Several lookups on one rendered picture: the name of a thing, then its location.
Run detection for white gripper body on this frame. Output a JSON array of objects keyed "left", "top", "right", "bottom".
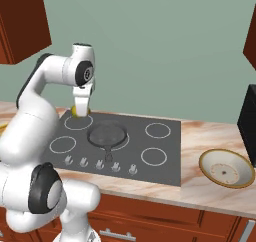
[{"left": 73, "top": 95, "right": 92, "bottom": 118}]

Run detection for yellow lemon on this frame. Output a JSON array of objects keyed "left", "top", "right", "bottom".
[{"left": 70, "top": 105, "right": 92, "bottom": 119}]

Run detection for cream plate with gold rim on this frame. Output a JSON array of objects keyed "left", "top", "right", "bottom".
[{"left": 198, "top": 148, "right": 256, "bottom": 190}]

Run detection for dark grey frying pan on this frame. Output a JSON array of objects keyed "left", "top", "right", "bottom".
[{"left": 86, "top": 119, "right": 130, "bottom": 163}]

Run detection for grey hob knob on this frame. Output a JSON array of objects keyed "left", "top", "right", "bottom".
[
  {"left": 94, "top": 159, "right": 105, "bottom": 171},
  {"left": 78, "top": 156, "right": 89, "bottom": 168},
  {"left": 128, "top": 163, "right": 139, "bottom": 176},
  {"left": 110, "top": 161, "right": 122, "bottom": 173},
  {"left": 63, "top": 154, "right": 74, "bottom": 166}
]

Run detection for dark grey hob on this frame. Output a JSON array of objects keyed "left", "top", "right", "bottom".
[{"left": 41, "top": 110, "right": 183, "bottom": 187}]

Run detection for red-brown panel under hob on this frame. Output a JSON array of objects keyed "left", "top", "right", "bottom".
[{"left": 94, "top": 193, "right": 205, "bottom": 228}]

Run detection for red-brown drawer front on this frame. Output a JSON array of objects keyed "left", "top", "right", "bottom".
[{"left": 87, "top": 215, "right": 240, "bottom": 242}]

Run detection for black appliance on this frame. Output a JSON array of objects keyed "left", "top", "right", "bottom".
[{"left": 236, "top": 83, "right": 256, "bottom": 169}]

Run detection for red-brown cupboard door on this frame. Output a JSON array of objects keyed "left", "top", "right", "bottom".
[{"left": 233, "top": 216, "right": 256, "bottom": 242}]

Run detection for red-brown wall cupboard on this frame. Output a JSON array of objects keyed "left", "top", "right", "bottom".
[
  {"left": 0, "top": 0, "right": 53, "bottom": 66},
  {"left": 242, "top": 5, "right": 256, "bottom": 71}
]

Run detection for silver drawer handle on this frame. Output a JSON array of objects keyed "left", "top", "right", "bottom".
[{"left": 98, "top": 228, "right": 137, "bottom": 242}]

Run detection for silver cupboard door handle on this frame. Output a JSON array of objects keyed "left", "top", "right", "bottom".
[{"left": 237, "top": 219, "right": 256, "bottom": 242}]

